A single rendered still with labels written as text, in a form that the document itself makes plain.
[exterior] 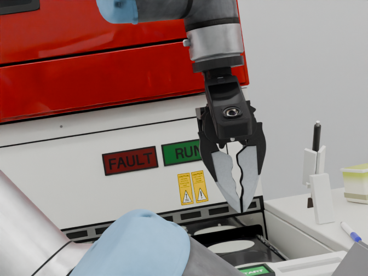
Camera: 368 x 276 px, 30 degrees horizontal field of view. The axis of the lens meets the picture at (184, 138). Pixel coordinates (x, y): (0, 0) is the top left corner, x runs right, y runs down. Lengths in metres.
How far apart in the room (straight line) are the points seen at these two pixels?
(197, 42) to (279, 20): 2.19
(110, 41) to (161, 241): 0.97
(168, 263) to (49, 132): 1.01
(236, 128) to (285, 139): 2.24
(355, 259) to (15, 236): 0.34
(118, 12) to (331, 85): 2.34
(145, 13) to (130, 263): 0.44
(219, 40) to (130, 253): 0.47
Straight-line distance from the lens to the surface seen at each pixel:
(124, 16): 0.87
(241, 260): 1.31
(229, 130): 0.85
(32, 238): 0.66
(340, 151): 3.16
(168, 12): 0.90
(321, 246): 1.16
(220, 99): 0.89
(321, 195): 1.21
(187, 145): 1.51
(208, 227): 1.52
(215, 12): 0.92
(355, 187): 1.37
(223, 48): 0.92
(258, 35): 3.08
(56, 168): 1.51
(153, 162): 1.50
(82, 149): 1.50
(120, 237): 0.53
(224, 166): 0.93
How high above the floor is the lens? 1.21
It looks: 3 degrees down
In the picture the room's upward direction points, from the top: 9 degrees counter-clockwise
